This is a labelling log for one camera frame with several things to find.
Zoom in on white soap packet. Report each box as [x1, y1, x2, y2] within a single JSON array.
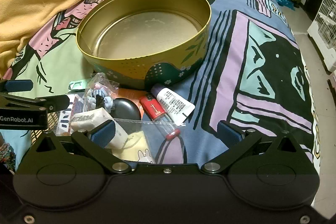
[[70, 107, 128, 149]]

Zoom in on clear bag hair ties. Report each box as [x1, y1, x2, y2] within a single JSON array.
[[84, 72, 120, 113]]

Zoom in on black round case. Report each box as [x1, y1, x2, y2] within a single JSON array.
[[110, 98, 141, 121]]

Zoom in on white tube purple cap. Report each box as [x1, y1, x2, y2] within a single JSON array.
[[151, 84, 195, 126]]

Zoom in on red clear lighter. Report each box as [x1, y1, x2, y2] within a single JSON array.
[[139, 94, 181, 140]]

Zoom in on orange tube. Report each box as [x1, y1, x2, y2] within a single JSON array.
[[117, 88, 147, 109]]

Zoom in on green foil sachet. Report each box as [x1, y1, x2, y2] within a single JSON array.
[[68, 79, 91, 92]]

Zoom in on colourful printed bed cover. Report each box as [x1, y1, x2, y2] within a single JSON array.
[[4, 0, 320, 168]]

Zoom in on round gold tin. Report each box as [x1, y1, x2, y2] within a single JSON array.
[[76, 0, 211, 90]]

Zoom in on white wire pet cage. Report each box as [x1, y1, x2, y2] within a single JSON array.
[[307, 0, 336, 73]]

